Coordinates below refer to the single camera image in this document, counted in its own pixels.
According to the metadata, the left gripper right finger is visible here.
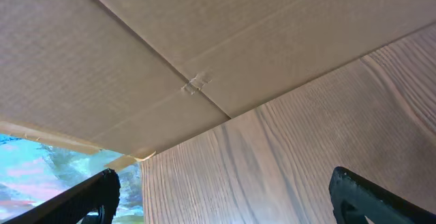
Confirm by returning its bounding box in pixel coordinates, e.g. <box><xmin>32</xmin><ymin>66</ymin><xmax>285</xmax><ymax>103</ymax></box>
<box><xmin>328</xmin><ymin>166</ymin><xmax>435</xmax><ymax>224</ymax></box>

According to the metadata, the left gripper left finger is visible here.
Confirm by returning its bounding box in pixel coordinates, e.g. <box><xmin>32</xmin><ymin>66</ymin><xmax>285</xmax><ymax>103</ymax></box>
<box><xmin>4</xmin><ymin>168</ymin><xmax>121</xmax><ymax>224</ymax></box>

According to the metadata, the brown cardboard sheet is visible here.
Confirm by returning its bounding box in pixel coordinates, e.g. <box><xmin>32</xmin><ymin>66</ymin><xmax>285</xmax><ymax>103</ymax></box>
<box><xmin>1</xmin><ymin>0</ymin><xmax>435</xmax><ymax>162</ymax></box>

